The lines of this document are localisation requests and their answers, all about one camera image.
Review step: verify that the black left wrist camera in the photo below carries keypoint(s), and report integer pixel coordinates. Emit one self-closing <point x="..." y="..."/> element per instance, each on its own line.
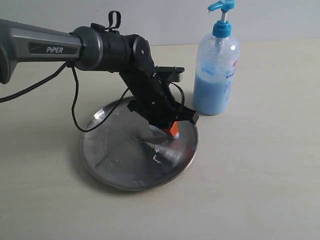
<point x="170" y="73"/>

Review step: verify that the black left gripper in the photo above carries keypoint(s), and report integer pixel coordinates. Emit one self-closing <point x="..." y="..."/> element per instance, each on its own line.
<point x="161" y="110"/>

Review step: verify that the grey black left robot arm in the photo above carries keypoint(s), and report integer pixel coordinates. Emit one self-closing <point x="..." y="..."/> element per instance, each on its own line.
<point x="97" y="48"/>

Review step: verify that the blue soap blob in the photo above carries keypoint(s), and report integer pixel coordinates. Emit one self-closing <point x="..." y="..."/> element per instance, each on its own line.
<point x="157" y="131"/>

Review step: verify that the blue pump dispenser bottle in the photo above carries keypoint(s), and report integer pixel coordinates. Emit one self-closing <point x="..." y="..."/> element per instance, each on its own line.
<point x="218" y="53"/>

